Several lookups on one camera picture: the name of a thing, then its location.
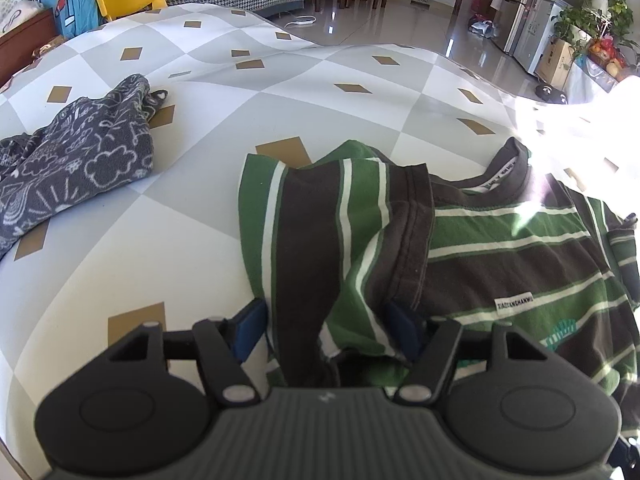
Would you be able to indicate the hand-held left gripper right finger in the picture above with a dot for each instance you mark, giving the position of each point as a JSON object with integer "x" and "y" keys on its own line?
{"x": 405, "y": 327}

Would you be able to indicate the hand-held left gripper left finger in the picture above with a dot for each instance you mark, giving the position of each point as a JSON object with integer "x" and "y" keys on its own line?
{"x": 252, "y": 327}

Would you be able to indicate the green brown striped t-shirt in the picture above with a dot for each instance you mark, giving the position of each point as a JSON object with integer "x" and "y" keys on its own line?
{"x": 500, "y": 260}

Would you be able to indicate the grey white diamond-pattern mat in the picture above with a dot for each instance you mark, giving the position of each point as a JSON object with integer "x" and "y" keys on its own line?
{"x": 325, "y": 110}

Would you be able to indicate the dark grey printed cloth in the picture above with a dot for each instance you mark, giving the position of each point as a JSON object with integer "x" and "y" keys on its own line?
{"x": 90, "y": 160}

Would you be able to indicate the black slipper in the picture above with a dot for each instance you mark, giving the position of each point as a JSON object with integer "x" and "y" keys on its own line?
{"x": 560, "y": 97}
{"x": 544, "y": 92}

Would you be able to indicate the cardboard box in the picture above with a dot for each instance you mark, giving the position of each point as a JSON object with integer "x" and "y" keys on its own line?
{"x": 555, "y": 62}

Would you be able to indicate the white power strip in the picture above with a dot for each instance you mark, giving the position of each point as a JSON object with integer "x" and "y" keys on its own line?
{"x": 302, "y": 21}

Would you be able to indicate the plastic shopping bags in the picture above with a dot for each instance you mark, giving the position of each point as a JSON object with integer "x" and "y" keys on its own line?
{"x": 481, "y": 26}

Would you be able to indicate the white refrigerator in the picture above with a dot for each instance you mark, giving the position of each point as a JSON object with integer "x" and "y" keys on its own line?
{"x": 537, "y": 30}

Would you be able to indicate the pile of fruit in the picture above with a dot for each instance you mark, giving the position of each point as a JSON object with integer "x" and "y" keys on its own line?
{"x": 607, "y": 55}

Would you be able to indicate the brown wooden cabinet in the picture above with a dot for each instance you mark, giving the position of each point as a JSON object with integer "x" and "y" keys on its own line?
{"x": 20, "y": 50}

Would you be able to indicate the green potted plant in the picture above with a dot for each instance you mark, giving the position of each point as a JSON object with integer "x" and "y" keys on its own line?
{"x": 595, "y": 10}

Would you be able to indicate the white printed pillow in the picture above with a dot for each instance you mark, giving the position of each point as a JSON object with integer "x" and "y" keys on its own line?
{"x": 17, "y": 17}

